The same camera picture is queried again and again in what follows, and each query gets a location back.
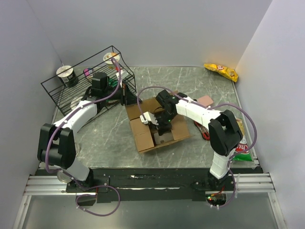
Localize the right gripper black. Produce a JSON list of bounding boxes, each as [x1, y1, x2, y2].
[[151, 110, 177, 135]]

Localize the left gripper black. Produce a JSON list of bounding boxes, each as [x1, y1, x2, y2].
[[102, 81, 142, 105]]

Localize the brown cardboard express box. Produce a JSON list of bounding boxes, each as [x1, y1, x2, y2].
[[126, 90, 191, 153]]

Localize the red black utility knife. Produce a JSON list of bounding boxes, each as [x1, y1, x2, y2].
[[193, 121, 210, 141]]

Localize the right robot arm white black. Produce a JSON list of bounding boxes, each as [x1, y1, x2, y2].
[[155, 90, 243, 190]]

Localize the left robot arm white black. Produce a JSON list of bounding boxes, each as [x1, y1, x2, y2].
[[37, 70, 137, 192]]

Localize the green lidded jar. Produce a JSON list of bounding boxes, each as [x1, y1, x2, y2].
[[108, 79, 118, 88]]

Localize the yogurt cup peach label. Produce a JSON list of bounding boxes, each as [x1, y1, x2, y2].
[[103, 52, 120, 70]]

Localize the small purple yogurt cup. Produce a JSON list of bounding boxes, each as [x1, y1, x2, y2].
[[83, 68, 94, 79]]

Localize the dark labelled yogurt cup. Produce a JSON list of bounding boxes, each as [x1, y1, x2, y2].
[[56, 65, 78, 87]]

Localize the white chobani yogurt cup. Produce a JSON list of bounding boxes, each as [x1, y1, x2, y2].
[[74, 143, 81, 154]]

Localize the yellow lays chips bag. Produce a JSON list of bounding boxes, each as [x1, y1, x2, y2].
[[203, 63, 238, 83]]

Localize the green cassava chips bag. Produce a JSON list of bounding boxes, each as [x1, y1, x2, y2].
[[233, 118, 252, 161]]

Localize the orange labelled tin can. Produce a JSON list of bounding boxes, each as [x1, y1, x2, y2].
[[57, 171, 71, 184]]

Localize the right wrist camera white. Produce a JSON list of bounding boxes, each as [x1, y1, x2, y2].
[[140, 112, 159, 125]]

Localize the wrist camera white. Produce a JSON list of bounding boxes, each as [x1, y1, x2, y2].
[[116, 70, 128, 86], [140, 112, 159, 125]]

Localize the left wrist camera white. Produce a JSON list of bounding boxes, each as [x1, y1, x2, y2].
[[116, 70, 128, 86]]

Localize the black wire rack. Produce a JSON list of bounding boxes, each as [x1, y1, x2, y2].
[[41, 45, 137, 116]]

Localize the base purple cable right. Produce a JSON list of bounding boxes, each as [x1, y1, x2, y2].
[[210, 164, 240, 210]]

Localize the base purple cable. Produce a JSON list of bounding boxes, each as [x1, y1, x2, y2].
[[210, 164, 240, 210], [75, 185, 121, 217]]

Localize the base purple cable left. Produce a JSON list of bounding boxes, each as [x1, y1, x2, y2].
[[75, 185, 121, 217]]

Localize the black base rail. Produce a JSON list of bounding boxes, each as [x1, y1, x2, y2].
[[59, 167, 263, 203]]

